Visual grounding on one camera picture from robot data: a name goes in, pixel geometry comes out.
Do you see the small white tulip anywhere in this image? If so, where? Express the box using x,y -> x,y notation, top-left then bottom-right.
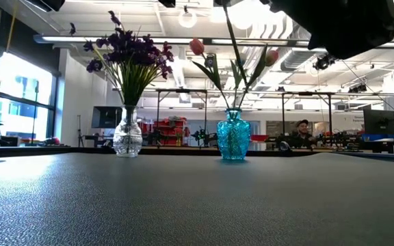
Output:
221,3 -> 249,110

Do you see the long ceiling light bar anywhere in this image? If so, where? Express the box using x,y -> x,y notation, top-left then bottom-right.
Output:
34,33 -> 345,47

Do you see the red tulip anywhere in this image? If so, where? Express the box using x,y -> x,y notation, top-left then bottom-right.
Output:
189,37 -> 232,110

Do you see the thin black tripod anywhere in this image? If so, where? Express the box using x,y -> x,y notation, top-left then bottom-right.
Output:
75,114 -> 83,148

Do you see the clear glass vase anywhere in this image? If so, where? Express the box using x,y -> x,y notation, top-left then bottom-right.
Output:
112,105 -> 144,159

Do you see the person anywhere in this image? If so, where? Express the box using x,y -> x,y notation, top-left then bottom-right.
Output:
284,119 -> 317,150

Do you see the red storage bin rack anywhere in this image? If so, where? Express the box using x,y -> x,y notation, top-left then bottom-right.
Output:
142,115 -> 189,146

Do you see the blue glass vase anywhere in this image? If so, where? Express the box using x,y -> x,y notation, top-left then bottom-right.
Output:
216,107 -> 252,161

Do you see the black monitor on stand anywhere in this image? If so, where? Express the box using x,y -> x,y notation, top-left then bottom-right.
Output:
91,105 -> 122,129

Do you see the black metal workstation frame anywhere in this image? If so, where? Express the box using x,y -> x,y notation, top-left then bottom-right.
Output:
113,87 -> 394,137

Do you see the silver ventilation duct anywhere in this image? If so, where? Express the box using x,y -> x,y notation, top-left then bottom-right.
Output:
280,20 -> 321,71

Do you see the white ring lamp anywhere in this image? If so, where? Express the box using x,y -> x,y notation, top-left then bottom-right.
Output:
178,9 -> 198,29

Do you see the black table mat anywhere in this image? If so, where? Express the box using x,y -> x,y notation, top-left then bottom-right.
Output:
0,152 -> 394,246

